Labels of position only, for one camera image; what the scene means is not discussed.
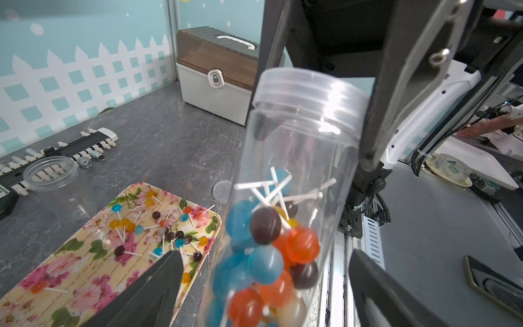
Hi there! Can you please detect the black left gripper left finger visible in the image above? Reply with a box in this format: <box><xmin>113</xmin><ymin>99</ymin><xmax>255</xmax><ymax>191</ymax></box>
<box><xmin>84</xmin><ymin>252</ymin><xmax>184</xmax><ymax>326</ymax></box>

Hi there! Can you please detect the clear plastic candy jar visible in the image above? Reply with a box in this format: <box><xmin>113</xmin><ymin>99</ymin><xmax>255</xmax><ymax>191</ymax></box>
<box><xmin>23</xmin><ymin>156</ymin><xmax>98</xmax><ymax>223</ymax></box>

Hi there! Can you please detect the clear jar with brown candies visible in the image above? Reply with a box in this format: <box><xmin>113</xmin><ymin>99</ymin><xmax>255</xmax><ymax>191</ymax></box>
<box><xmin>198</xmin><ymin>114</ymin><xmax>359</xmax><ymax>326</ymax></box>

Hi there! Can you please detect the floral rectangular tray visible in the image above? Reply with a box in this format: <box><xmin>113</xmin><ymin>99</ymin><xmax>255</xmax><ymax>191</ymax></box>
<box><xmin>1</xmin><ymin>183</ymin><xmax>221</xmax><ymax>326</ymax></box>

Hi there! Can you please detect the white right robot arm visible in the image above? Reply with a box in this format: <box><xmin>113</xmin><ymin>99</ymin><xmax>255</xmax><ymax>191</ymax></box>
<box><xmin>240</xmin><ymin>1</ymin><xmax>522</xmax><ymax>237</ymax></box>

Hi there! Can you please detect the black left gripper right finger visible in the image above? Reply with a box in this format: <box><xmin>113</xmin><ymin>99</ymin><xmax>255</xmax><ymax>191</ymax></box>
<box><xmin>349</xmin><ymin>249</ymin><xmax>447</xmax><ymax>326</ymax></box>

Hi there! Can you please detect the brown lidded white storage box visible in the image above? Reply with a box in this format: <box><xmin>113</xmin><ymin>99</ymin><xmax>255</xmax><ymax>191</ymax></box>
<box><xmin>176</xmin><ymin>26</ymin><xmax>260</xmax><ymax>126</ymax></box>

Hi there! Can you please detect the clear plastic jar lid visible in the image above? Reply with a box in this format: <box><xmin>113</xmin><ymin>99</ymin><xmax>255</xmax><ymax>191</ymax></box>
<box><xmin>212</xmin><ymin>180</ymin><xmax>232</xmax><ymax>204</ymax></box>

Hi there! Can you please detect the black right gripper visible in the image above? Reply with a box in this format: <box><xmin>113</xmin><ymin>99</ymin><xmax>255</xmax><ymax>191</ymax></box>
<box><xmin>253</xmin><ymin>0</ymin><xmax>470</xmax><ymax>171</ymax></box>

